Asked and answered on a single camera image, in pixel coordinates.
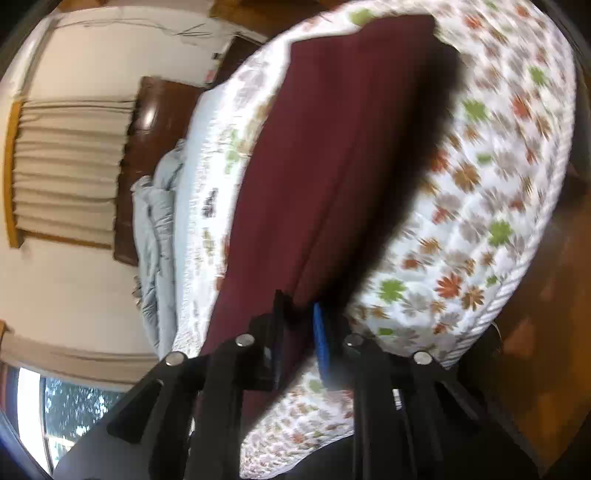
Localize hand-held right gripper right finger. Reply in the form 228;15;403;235
313;302;542;480

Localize floral quilted bedspread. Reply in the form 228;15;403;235
173;0;578;479

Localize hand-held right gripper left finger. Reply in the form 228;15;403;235
54;289;297;480

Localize light grey comforter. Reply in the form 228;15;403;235
131;137;188;361

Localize dark wooden headboard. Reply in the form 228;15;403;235
113;33;269;267

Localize maroon pants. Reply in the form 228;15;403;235
191;14;468;446

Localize wooden framed window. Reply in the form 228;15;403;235
0;364;122;477

